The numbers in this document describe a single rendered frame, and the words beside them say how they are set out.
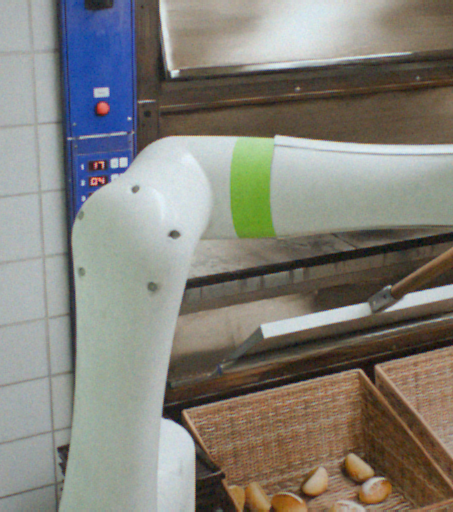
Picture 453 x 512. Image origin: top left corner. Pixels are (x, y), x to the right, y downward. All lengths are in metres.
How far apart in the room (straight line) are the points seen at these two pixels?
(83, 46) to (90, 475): 1.17
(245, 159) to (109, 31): 1.04
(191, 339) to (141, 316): 1.47
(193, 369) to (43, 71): 0.85
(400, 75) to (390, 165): 1.46
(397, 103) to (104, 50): 0.84
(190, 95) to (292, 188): 1.18
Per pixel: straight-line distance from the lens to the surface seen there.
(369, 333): 2.18
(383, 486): 2.62
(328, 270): 2.53
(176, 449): 1.26
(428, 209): 1.04
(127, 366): 0.98
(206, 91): 2.20
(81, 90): 2.05
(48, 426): 2.37
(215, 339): 2.44
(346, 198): 1.03
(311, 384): 2.62
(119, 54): 2.07
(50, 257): 2.17
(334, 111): 2.41
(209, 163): 1.05
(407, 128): 2.53
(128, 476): 1.06
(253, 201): 1.04
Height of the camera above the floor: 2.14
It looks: 22 degrees down
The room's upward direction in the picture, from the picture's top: 1 degrees clockwise
